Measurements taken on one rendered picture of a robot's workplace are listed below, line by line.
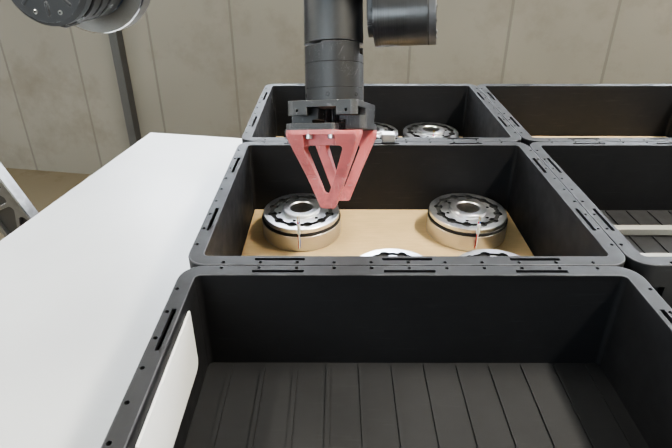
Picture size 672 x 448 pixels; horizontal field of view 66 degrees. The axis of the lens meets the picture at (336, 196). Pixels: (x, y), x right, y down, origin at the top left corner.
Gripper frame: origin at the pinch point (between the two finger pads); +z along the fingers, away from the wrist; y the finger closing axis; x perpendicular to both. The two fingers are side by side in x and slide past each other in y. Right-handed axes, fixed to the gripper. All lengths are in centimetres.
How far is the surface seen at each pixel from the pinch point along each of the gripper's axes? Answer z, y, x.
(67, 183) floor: 15, 180, 189
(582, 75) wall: -31, 189, -60
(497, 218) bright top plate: 4.9, 19.6, -16.7
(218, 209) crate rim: 1.6, 0.2, 13.0
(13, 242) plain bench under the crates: 12, 24, 65
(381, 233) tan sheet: 7.0, 18.1, -1.8
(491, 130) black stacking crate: -6.7, 37.6, -16.7
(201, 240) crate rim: 3.8, -5.8, 11.9
